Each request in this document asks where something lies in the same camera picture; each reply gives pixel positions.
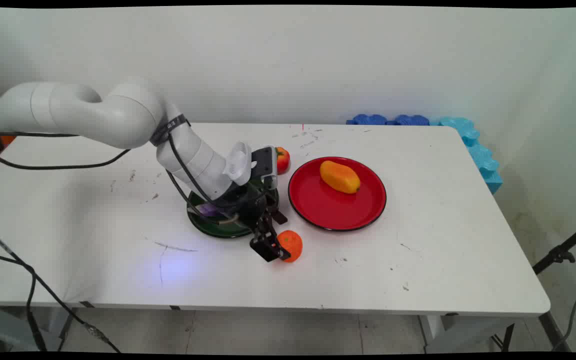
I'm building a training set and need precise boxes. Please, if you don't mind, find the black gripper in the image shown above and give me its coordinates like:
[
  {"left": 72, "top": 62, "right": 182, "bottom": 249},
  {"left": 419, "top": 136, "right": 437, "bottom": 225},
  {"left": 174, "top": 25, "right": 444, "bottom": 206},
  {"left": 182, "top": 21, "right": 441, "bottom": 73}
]
[{"left": 213, "top": 182, "right": 291, "bottom": 263}]

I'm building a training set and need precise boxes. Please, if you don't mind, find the orange toy tangerine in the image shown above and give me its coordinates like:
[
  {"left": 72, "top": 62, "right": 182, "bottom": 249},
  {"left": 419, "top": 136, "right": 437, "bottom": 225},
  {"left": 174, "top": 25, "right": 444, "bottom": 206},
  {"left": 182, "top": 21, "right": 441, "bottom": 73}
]
[{"left": 275, "top": 230, "right": 304, "bottom": 263}]

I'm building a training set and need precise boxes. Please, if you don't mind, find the dark green plate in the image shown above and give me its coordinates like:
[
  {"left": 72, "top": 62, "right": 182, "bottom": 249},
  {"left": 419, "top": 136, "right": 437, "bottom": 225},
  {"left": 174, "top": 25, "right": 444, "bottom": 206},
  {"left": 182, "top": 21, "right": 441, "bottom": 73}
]
[{"left": 186, "top": 172, "right": 280, "bottom": 239}]

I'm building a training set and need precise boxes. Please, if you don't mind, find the red plate with black rim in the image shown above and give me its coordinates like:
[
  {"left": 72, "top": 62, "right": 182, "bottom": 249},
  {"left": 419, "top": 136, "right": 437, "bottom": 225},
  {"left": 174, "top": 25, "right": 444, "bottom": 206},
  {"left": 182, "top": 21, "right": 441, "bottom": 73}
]
[{"left": 288, "top": 156, "right": 388, "bottom": 232}]

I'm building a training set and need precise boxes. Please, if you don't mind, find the red toy tomato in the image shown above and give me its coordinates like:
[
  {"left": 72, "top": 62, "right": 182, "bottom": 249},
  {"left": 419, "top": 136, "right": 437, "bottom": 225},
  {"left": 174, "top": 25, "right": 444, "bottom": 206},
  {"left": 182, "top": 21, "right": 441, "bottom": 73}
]
[{"left": 275, "top": 146, "right": 291, "bottom": 175}]

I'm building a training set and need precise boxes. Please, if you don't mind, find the orange yellow toy mango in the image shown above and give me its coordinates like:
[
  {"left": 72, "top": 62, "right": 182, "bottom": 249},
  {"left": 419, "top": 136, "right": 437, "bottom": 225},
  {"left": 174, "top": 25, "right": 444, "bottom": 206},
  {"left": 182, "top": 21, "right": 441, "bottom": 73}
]
[{"left": 319, "top": 160, "right": 362, "bottom": 195}]

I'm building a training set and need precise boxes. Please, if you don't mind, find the dark blue foam tile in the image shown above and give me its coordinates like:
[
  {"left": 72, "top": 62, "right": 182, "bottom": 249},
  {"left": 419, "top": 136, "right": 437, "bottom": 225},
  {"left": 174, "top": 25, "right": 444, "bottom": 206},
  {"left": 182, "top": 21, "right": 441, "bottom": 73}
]
[
  {"left": 346, "top": 114, "right": 388, "bottom": 126},
  {"left": 387, "top": 114, "right": 430, "bottom": 126}
]

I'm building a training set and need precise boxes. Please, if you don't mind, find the light blue foam tile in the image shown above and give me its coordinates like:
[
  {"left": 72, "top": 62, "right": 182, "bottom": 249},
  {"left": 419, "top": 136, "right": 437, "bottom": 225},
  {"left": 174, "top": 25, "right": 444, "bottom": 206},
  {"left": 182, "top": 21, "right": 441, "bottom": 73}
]
[{"left": 430, "top": 116, "right": 504, "bottom": 195}]

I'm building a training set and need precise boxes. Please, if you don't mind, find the black folding table leg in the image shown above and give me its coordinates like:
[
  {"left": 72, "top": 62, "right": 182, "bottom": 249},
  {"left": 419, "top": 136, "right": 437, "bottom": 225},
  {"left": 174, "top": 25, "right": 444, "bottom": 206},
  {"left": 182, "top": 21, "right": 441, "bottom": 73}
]
[
  {"left": 57, "top": 307, "right": 78, "bottom": 352},
  {"left": 490, "top": 311, "right": 571, "bottom": 352}
]

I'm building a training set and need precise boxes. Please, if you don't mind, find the black tripod stand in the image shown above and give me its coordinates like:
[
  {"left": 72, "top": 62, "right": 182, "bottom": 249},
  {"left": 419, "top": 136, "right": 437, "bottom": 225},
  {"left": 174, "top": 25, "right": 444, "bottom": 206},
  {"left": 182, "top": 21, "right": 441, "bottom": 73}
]
[{"left": 532, "top": 220, "right": 576, "bottom": 276}]

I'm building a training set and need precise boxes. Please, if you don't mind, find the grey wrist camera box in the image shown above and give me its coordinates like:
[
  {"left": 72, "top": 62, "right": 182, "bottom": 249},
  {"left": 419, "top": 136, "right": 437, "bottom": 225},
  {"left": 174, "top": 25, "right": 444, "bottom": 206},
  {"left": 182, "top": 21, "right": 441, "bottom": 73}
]
[{"left": 251, "top": 146, "right": 279, "bottom": 190}]

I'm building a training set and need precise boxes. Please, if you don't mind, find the white ribbed camera mount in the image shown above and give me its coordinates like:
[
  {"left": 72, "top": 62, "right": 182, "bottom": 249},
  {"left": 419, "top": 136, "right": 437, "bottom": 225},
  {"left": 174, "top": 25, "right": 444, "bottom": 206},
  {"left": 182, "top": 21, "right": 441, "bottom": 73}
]
[{"left": 223, "top": 141, "right": 253, "bottom": 186}]

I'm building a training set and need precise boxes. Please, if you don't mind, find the black strap on arm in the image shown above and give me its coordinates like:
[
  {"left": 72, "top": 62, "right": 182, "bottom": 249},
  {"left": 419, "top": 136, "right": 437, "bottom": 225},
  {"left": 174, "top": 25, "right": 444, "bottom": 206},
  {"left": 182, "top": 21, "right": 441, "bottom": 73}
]
[{"left": 150, "top": 114, "right": 191, "bottom": 147}]

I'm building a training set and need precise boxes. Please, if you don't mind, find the black cable with connector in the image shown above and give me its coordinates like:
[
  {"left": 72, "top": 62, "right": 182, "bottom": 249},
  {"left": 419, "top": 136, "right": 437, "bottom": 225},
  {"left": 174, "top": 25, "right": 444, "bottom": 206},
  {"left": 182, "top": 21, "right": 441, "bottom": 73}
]
[{"left": 0, "top": 225, "right": 121, "bottom": 353}]

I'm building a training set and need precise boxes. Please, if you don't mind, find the black hanging cable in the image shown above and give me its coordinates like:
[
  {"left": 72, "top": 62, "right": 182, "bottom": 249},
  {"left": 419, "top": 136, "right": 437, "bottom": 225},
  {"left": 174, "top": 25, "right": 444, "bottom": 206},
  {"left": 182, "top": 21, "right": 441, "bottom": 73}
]
[{"left": 0, "top": 251, "right": 49, "bottom": 352}]

